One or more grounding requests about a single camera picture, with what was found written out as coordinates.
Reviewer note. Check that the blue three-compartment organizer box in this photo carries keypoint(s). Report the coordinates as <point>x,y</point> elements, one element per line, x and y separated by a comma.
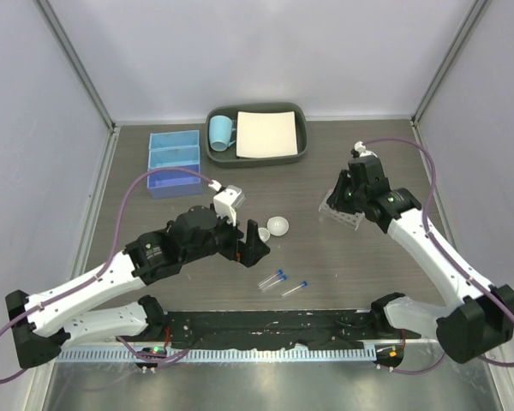
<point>178,149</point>

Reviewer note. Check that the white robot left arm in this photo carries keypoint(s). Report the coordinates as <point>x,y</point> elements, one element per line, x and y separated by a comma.
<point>69,314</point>

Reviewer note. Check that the light blue mug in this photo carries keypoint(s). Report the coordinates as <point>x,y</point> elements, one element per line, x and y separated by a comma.
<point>221,133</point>

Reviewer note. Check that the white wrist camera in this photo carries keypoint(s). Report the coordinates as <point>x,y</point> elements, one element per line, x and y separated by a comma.
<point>360,150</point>
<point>227,201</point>

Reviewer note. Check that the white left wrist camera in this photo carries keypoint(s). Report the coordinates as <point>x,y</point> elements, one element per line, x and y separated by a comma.
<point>227,201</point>

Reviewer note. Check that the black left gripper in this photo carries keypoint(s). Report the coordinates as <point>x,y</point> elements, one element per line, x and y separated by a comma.
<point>248,252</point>

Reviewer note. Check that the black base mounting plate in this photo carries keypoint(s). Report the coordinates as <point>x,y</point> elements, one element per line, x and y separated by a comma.
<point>271,330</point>

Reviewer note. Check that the white slotted cable duct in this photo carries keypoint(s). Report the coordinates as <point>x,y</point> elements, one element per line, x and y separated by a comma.
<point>117,354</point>

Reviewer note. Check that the blue-capped test tube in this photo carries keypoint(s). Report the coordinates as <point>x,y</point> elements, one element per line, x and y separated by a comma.
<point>273,283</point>
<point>291,291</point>
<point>278,273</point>

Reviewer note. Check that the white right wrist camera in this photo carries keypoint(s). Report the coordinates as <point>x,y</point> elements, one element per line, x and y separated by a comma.
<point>360,150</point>

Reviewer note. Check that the dark green plastic tray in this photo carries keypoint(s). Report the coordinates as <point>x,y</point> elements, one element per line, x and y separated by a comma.
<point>229,159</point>

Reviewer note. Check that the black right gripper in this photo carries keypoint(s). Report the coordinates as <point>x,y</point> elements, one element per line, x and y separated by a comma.
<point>336,200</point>

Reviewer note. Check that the small white porcelain crucible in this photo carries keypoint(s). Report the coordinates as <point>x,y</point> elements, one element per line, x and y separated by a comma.
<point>264,234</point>

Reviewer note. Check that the white square plate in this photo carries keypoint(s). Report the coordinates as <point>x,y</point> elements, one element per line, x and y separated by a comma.
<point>266,135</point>

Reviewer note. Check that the clear acrylic test tube rack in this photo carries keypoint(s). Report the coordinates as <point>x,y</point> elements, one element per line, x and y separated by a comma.
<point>351,221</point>

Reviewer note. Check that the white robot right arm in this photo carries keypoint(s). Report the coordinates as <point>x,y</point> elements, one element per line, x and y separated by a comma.
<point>474,317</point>

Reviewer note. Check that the large white porcelain dish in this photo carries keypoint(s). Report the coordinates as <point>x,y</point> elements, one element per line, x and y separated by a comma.
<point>277,226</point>

